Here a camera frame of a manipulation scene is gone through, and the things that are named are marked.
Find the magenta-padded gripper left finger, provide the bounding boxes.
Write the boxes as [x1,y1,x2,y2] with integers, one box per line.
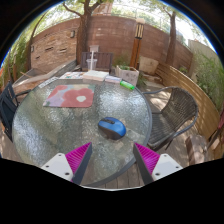
[40,142,93,186]

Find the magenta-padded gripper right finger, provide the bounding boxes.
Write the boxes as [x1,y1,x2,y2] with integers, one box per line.
[132,142,184,186]

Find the blue and black computer mouse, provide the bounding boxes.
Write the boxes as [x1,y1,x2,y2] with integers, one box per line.
[97,116,128,141]

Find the floral pink mouse pad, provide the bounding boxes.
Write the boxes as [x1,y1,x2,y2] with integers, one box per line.
[42,83,97,109]

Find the brown wicker chair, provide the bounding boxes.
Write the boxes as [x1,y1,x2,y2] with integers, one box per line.
[141,86,200,152]

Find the curved wooden slat fence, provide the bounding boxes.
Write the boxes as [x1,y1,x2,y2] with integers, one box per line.
[154,62,221,141]

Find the black metal chair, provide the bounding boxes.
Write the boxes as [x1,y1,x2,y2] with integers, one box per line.
[0,81,31,143]

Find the white licence plate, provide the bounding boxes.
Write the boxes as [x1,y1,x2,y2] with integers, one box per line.
[37,76,60,89]

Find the green plastic case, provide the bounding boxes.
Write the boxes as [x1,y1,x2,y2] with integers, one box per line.
[119,80,136,91]

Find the raised stone planter bed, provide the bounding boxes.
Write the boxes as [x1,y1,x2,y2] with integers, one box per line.
[11,59,80,95]

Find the open white book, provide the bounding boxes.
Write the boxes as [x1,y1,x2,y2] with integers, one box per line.
[82,69,110,82]

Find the concrete planter with plants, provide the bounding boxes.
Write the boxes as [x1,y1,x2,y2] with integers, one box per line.
[114,64,140,87]

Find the small blue and white book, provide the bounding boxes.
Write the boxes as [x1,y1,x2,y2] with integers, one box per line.
[104,75,123,85]

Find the beige stone block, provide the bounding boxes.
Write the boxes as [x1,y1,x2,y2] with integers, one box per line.
[138,55,160,75]

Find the dark wooden slatted chair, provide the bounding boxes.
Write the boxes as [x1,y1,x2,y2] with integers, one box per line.
[80,51,114,73]

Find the slim tree trunk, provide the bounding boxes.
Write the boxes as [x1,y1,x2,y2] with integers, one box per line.
[159,6,178,66]

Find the large forked tree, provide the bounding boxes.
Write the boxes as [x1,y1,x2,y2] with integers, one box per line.
[63,0,114,65]

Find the wooden garden lamp post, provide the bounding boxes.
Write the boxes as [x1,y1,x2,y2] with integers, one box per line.
[129,18,146,70]

